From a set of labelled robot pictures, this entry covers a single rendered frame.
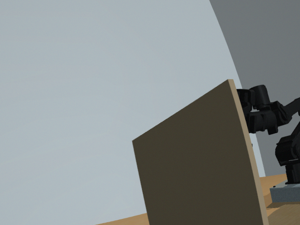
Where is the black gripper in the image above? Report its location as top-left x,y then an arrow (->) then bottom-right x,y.
237,89 -> 268,134

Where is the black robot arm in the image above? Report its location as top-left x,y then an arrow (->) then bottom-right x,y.
250,85 -> 300,184

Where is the tan flat board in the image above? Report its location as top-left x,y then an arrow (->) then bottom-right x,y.
132,79 -> 269,225

